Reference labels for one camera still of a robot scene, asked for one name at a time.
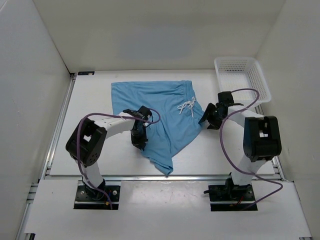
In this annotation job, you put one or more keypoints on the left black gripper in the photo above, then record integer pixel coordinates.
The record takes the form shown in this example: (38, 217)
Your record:
(140, 143)

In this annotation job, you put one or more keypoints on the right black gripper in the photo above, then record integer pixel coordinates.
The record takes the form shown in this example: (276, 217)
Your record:
(214, 124)

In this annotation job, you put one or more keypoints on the light blue shorts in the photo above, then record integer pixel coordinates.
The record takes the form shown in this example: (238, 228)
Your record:
(178, 112)

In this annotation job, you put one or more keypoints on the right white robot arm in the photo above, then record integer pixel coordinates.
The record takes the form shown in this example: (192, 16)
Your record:
(247, 169)

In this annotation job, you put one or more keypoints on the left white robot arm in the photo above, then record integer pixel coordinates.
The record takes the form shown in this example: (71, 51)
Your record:
(87, 140)

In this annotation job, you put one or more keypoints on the white plastic mesh basket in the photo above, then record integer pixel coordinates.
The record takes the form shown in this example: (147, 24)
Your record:
(235, 73)

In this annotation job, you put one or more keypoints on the blue label sticker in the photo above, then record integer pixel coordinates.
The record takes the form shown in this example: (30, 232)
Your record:
(86, 73)

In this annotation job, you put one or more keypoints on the aluminium front rail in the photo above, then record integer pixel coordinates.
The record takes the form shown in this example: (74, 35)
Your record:
(192, 177)

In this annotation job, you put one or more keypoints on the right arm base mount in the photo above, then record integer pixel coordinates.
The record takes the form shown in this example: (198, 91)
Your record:
(225, 198)

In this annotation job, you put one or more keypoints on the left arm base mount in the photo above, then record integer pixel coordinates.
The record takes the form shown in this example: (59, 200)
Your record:
(90, 199)

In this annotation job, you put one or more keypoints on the aluminium left rail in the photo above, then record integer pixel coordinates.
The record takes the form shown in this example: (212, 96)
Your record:
(58, 127)

